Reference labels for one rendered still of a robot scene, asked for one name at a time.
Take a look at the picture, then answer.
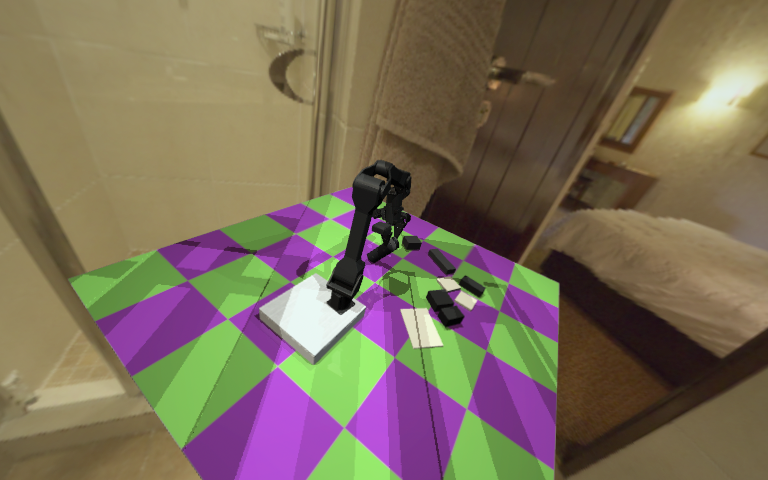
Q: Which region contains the dark grey controller unit with green rocker switches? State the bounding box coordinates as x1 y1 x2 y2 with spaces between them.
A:
367 237 399 263

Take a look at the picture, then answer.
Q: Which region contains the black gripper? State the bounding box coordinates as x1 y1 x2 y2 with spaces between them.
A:
372 204 411 246

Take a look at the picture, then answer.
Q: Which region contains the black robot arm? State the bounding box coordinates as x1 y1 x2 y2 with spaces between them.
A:
326 160 411 315

